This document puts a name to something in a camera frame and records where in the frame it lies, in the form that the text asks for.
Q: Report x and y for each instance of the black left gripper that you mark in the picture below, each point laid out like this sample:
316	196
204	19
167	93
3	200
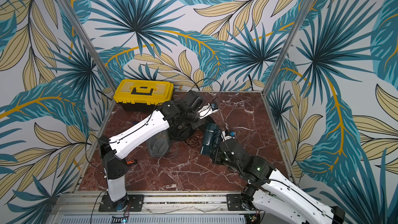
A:
198	124

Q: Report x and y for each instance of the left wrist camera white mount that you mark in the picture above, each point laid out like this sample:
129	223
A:
208	109

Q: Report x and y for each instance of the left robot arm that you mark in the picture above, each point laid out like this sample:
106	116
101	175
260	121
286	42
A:
179	118

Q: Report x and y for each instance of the yellow and black toolbox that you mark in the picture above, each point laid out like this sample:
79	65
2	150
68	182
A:
142	95

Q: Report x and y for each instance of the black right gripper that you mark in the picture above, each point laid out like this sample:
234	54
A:
218	151

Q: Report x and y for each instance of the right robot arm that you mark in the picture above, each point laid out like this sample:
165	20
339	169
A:
268	189

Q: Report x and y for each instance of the black hair dryer bag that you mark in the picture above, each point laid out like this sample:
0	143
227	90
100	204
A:
180	132

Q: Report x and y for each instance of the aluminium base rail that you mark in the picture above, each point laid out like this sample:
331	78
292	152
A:
158	207

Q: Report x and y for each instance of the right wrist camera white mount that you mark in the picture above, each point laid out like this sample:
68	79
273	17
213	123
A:
227	135

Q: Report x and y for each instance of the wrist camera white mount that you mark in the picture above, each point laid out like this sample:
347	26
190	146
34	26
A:
208	109
227	135

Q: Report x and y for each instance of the grey fabric drawstring pouch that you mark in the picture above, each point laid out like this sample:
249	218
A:
159	145

